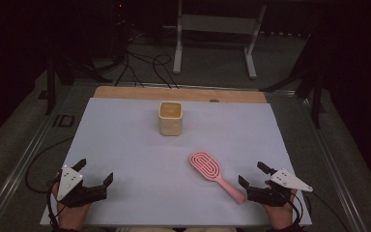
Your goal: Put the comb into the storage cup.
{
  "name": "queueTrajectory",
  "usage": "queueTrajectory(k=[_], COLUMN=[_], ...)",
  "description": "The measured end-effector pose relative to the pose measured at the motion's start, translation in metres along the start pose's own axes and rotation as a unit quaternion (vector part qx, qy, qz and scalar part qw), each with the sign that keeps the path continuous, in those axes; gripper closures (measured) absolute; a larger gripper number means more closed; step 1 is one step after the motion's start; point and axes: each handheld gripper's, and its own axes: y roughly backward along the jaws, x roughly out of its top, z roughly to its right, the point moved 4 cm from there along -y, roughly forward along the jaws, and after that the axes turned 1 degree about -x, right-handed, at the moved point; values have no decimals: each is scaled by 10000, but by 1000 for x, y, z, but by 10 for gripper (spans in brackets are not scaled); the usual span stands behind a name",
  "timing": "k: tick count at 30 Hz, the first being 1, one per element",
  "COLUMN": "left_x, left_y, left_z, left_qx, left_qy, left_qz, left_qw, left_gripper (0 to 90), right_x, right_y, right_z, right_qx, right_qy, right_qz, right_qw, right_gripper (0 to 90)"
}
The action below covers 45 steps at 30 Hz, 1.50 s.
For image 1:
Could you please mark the white metal stand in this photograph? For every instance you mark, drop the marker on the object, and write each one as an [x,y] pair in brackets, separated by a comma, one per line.
[219,24]

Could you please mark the person's right hand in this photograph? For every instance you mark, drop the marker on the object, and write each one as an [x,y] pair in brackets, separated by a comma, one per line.
[280,216]

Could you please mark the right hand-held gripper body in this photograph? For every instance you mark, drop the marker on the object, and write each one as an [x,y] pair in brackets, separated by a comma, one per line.
[286,181]

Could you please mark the beige square cup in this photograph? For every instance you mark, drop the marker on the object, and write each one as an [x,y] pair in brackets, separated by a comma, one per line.
[170,124]

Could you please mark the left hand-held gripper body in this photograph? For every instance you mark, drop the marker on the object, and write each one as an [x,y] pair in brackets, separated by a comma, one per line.
[69,183]

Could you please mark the white table mat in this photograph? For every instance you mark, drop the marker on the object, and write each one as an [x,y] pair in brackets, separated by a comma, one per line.
[148,161]

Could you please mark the black rectangular floor bracket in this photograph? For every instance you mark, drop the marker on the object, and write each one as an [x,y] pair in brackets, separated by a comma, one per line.
[63,121]

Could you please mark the black stand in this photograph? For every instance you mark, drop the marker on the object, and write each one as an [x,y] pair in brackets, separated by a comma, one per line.
[315,93]
[51,87]

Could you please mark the metal floor rail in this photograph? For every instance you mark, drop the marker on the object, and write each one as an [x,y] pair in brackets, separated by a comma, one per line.
[331,161]
[16,174]

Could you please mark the pink hairbrush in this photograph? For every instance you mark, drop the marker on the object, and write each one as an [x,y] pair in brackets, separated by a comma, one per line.
[207,167]

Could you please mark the person's left hand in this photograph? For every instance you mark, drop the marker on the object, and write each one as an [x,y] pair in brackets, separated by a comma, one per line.
[72,217]

